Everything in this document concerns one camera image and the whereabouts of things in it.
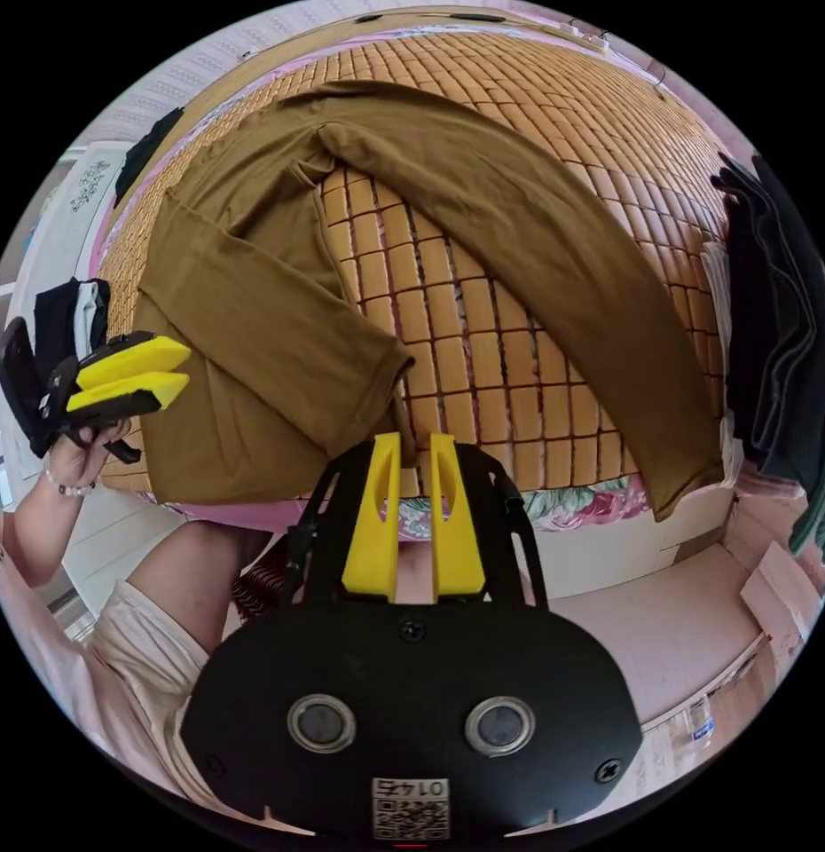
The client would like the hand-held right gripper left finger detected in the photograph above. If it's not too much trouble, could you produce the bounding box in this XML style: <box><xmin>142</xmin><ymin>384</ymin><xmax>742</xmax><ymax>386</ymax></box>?
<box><xmin>341</xmin><ymin>431</ymin><xmax>405</xmax><ymax>604</ymax></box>

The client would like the pink cardboard piece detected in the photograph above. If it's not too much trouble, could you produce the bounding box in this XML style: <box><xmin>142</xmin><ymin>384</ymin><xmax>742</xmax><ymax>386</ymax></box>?
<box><xmin>740</xmin><ymin>540</ymin><xmax>825</xmax><ymax>644</ymax></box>

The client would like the black garment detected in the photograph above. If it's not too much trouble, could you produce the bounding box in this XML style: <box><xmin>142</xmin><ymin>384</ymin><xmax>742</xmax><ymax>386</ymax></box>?
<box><xmin>114</xmin><ymin>105</ymin><xmax>185</xmax><ymax>202</ymax></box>

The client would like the clear plastic bottle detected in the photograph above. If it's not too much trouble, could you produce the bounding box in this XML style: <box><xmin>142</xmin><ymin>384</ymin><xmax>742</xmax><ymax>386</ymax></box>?
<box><xmin>684</xmin><ymin>694</ymin><xmax>717</xmax><ymax>751</ymax></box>

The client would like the person's left forearm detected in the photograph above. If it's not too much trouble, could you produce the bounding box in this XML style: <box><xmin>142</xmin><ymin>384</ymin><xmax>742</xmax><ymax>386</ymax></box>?
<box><xmin>0</xmin><ymin>469</ymin><xmax>98</xmax><ymax>590</ymax></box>

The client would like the pile of clothes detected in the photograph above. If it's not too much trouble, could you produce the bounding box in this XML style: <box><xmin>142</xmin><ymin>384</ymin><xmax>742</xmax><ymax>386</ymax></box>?
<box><xmin>33</xmin><ymin>276</ymin><xmax>114</xmax><ymax>374</ymax></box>
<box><xmin>702</xmin><ymin>151</ymin><xmax>825</xmax><ymax>564</ymax></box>

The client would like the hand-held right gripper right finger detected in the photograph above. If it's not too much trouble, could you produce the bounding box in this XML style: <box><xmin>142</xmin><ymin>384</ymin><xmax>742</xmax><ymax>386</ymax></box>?
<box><xmin>429</xmin><ymin>431</ymin><xmax>484</xmax><ymax>604</ymax></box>

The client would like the brown long-sleeve shirt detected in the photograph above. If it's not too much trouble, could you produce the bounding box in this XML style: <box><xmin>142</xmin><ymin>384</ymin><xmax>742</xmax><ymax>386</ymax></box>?
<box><xmin>137</xmin><ymin>81</ymin><xmax>727</xmax><ymax>525</ymax></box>

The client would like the person's left hand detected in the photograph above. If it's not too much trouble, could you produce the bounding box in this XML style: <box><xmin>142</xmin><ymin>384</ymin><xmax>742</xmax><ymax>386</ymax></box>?
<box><xmin>44</xmin><ymin>419</ymin><xmax>133</xmax><ymax>497</ymax></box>

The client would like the bed with woven mat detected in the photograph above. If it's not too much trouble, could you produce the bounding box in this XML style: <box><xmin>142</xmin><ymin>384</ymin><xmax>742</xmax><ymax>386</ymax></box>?
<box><xmin>92</xmin><ymin>29</ymin><xmax>745</xmax><ymax>600</ymax></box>

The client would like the person's body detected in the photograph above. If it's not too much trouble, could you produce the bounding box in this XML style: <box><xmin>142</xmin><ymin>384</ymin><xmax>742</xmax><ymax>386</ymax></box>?
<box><xmin>0</xmin><ymin>499</ymin><xmax>294</xmax><ymax>821</ymax></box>

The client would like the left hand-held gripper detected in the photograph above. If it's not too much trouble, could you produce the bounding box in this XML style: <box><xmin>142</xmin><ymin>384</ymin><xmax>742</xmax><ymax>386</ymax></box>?
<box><xmin>0</xmin><ymin>317</ymin><xmax>193</xmax><ymax>465</ymax></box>

